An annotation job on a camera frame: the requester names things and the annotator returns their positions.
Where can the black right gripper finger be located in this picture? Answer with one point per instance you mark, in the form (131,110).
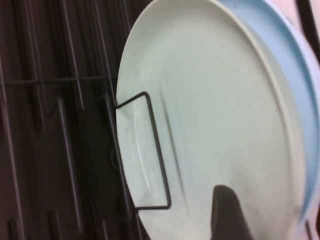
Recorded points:
(228,217)

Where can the light blue round plate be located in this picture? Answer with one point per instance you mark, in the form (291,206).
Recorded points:
(287,62)

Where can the pale green round plate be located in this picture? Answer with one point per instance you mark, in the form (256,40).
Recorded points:
(212,100)

